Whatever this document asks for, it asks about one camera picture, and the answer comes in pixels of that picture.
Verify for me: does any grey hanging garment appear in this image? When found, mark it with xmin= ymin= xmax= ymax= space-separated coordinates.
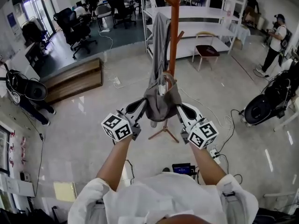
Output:
xmin=148 ymin=12 xmax=172 ymax=128

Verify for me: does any white floor cable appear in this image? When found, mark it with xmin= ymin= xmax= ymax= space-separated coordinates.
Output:
xmin=178 ymin=87 xmax=235 ymax=147

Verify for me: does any person's right forearm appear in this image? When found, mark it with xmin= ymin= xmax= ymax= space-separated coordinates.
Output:
xmin=191 ymin=145 xmax=228 ymax=186

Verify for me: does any black tablet with blue screen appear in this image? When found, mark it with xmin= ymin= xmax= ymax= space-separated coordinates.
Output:
xmin=172 ymin=163 xmax=196 ymax=175

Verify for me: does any table with white cloth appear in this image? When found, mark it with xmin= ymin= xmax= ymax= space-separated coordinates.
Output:
xmin=230 ymin=22 xmax=251 ymax=44

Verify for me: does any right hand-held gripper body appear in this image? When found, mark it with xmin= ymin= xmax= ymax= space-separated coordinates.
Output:
xmin=180 ymin=103 xmax=220 ymax=150

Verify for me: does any person's white shirt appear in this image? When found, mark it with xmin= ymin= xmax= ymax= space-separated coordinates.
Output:
xmin=67 ymin=173 xmax=259 ymax=224

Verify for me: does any brown wooden coat rack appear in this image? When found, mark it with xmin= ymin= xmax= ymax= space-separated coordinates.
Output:
xmin=148 ymin=0 xmax=185 ymax=144

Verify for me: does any grey cap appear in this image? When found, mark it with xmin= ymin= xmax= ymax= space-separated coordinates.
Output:
xmin=142 ymin=72 xmax=183 ymax=123

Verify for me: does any white counter with display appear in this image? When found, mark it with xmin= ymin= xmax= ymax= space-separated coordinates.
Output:
xmin=0 ymin=120 xmax=36 ymax=198

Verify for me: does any cream square box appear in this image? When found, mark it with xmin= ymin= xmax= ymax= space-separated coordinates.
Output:
xmin=53 ymin=182 xmax=78 ymax=203

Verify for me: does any person's left forearm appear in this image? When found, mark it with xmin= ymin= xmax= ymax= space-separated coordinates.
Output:
xmin=96 ymin=138 xmax=132 ymax=192

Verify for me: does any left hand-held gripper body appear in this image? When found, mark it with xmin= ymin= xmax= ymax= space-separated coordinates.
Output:
xmin=100 ymin=98 xmax=146 ymax=141

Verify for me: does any black office chair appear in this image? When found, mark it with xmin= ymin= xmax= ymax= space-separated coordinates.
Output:
xmin=21 ymin=20 xmax=51 ymax=56
xmin=53 ymin=7 xmax=98 ymax=59

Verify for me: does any white metal shelf unit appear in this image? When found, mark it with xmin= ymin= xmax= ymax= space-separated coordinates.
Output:
xmin=141 ymin=0 xmax=249 ymax=60

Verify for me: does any wooden chair with dark seat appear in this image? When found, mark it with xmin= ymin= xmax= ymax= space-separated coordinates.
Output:
xmin=192 ymin=31 xmax=221 ymax=72

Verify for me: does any black floor cable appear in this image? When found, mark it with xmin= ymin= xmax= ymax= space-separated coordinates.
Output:
xmin=214 ymin=108 xmax=246 ymax=184

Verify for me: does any black cable with adapter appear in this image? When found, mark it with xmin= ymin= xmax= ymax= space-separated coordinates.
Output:
xmin=32 ymin=115 xmax=45 ymax=196

